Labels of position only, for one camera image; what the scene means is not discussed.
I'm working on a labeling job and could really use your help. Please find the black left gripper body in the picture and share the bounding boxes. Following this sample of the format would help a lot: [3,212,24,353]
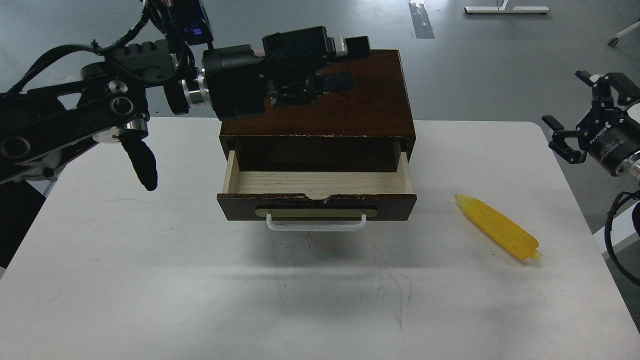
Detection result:
[202,26,371,121]

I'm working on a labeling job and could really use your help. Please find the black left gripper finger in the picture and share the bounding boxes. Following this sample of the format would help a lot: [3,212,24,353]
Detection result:
[320,71,354,93]

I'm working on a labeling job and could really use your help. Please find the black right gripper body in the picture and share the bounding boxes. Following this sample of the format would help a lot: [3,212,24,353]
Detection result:
[576,107,640,177]

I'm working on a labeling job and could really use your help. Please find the wooden drawer with white handle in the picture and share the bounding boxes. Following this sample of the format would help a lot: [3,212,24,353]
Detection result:
[215,137,418,232]

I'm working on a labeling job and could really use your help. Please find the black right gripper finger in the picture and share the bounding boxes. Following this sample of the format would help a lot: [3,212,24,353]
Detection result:
[542,115,588,165]
[574,70,640,111]

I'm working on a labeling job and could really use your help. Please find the dark wooden drawer cabinet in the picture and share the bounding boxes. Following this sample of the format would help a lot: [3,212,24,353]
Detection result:
[219,49,417,173]

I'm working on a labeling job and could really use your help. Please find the white table leg base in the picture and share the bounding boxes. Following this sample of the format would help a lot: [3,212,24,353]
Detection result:
[464,0,551,14]

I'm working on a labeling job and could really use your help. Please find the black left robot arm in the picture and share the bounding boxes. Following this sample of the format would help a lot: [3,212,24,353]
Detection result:
[0,0,371,191]

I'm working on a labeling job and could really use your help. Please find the white chair leg with caster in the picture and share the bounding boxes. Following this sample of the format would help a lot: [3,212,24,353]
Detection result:
[607,19,640,47]

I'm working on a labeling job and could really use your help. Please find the yellow toy corn cob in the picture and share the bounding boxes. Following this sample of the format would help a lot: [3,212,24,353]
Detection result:
[454,193,542,261]

